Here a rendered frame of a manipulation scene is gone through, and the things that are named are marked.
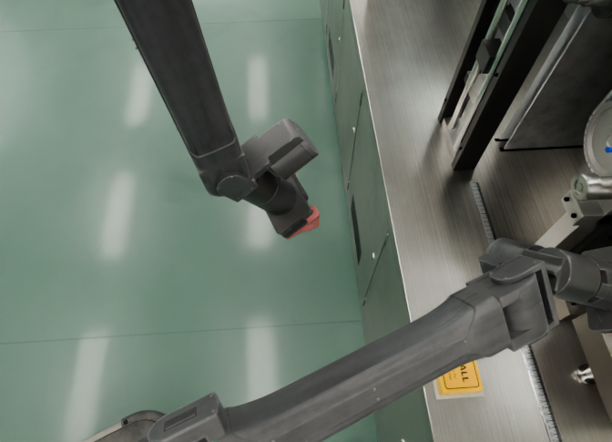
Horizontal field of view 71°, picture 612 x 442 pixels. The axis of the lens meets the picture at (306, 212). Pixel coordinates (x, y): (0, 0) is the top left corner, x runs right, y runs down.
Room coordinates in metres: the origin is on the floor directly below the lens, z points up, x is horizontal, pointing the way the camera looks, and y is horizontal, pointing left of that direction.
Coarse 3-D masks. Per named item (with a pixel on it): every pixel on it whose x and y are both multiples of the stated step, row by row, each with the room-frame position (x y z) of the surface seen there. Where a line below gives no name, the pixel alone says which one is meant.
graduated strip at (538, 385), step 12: (480, 192) 0.52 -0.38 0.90; (480, 204) 0.49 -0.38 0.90; (480, 216) 0.46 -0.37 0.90; (492, 228) 0.43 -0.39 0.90; (492, 240) 0.40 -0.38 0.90; (528, 348) 0.18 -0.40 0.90; (528, 360) 0.16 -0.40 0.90; (528, 372) 0.14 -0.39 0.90; (540, 372) 0.14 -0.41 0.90; (540, 384) 0.12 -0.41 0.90; (540, 396) 0.10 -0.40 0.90; (540, 408) 0.08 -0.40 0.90; (552, 408) 0.08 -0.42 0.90; (552, 420) 0.07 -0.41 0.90; (552, 432) 0.05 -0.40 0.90
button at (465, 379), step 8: (456, 368) 0.14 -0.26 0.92; (464, 368) 0.14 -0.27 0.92; (472, 368) 0.14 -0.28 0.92; (440, 376) 0.13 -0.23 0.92; (448, 376) 0.13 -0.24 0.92; (456, 376) 0.13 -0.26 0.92; (464, 376) 0.13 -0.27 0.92; (472, 376) 0.13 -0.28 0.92; (440, 384) 0.12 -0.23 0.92; (448, 384) 0.12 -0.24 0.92; (456, 384) 0.12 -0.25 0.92; (464, 384) 0.12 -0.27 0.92; (472, 384) 0.12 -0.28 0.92; (480, 384) 0.12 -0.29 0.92; (440, 392) 0.11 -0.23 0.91; (448, 392) 0.11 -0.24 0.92; (456, 392) 0.11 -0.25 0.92; (464, 392) 0.11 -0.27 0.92; (472, 392) 0.11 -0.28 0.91
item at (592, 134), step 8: (608, 104) 0.48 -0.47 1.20; (600, 112) 0.49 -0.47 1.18; (608, 112) 0.48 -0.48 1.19; (592, 120) 0.49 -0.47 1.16; (600, 120) 0.48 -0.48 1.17; (608, 120) 0.47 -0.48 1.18; (592, 128) 0.48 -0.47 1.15; (600, 128) 0.47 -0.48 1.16; (608, 128) 0.45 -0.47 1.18; (592, 136) 0.47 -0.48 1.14; (600, 136) 0.46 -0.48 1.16; (608, 136) 0.45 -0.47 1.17; (592, 144) 0.46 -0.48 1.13; (600, 144) 0.45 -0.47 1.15; (608, 144) 0.44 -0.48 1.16; (592, 152) 0.45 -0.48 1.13; (600, 152) 0.44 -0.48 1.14; (592, 160) 0.44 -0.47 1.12; (600, 160) 0.43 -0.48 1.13; (608, 160) 0.42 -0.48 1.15; (592, 168) 0.42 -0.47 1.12; (600, 168) 0.42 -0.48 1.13; (608, 168) 0.41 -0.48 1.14; (600, 176) 0.40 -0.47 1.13
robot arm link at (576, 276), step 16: (528, 256) 0.22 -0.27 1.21; (544, 256) 0.21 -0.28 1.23; (560, 256) 0.21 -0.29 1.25; (576, 256) 0.21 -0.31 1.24; (560, 272) 0.19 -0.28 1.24; (576, 272) 0.18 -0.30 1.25; (592, 272) 0.19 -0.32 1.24; (560, 288) 0.17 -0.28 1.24; (576, 288) 0.17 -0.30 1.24; (592, 288) 0.17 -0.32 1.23
